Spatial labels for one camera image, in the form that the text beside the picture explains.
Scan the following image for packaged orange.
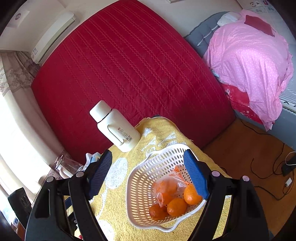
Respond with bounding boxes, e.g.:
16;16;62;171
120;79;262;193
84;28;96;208
152;165;189;207

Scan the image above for orange tangerine in basket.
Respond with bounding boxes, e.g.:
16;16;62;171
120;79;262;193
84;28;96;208
167;198;188;217
183;183;203;205
149;203;168;220

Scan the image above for yellow and white towel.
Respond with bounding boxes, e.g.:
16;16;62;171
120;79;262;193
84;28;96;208
91;117;219;240

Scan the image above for white tissue pack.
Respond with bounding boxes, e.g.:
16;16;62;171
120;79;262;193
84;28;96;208
83;152;101;171

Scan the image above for white plastic perforated basket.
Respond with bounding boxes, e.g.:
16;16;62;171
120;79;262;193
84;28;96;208
126;143;206;232

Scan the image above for cream thermos flask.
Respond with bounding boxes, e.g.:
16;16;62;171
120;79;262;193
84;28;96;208
89;100;141;153

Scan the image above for patterned beige curtain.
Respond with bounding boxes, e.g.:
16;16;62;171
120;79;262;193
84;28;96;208
1;50;41;96

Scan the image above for pink polka dot quilt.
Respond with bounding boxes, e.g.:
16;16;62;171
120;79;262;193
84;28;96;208
203;9;294;131

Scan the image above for red mattress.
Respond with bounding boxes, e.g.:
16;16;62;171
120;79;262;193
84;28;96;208
31;1;235;163

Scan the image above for white air conditioner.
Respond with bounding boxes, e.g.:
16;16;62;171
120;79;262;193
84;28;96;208
0;0;80;65

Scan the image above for white pillow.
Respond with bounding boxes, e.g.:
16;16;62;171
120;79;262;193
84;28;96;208
217;11;241;27

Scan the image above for glass kettle with pink handle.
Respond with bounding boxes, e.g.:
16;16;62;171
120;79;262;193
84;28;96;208
52;154;83;179

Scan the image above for black cable on floor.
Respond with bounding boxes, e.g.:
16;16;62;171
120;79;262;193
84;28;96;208
239;117;296;201

